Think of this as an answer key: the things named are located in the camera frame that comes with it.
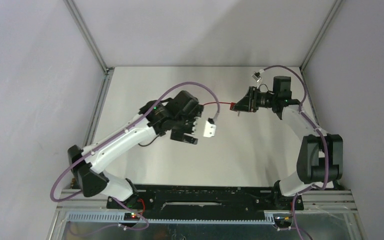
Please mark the black cable lock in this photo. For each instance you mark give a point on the black cable lock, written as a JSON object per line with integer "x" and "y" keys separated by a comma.
{"x": 148, "y": 143}

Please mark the red cable lock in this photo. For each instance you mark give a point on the red cable lock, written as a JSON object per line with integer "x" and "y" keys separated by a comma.
{"x": 220, "y": 103}

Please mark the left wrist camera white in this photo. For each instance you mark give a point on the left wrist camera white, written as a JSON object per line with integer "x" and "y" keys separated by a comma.
{"x": 204, "y": 127}

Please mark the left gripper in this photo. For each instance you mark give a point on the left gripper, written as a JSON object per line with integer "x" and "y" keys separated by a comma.
{"x": 179, "y": 135}

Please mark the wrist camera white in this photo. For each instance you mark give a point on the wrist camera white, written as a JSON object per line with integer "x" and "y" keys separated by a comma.
{"x": 204, "y": 127}
{"x": 257, "y": 75}

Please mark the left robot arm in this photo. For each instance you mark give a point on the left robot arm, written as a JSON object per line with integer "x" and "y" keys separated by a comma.
{"x": 176, "y": 115}

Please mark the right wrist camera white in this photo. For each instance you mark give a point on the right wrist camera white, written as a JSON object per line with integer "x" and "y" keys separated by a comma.
{"x": 257, "y": 75}

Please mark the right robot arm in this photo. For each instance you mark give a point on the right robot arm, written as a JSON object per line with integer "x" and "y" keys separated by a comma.
{"x": 320, "y": 158}

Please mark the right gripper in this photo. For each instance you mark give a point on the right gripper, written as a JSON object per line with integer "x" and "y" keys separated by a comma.
{"x": 249, "y": 102}

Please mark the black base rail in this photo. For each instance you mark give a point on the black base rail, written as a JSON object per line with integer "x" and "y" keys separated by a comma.
{"x": 211, "y": 203}

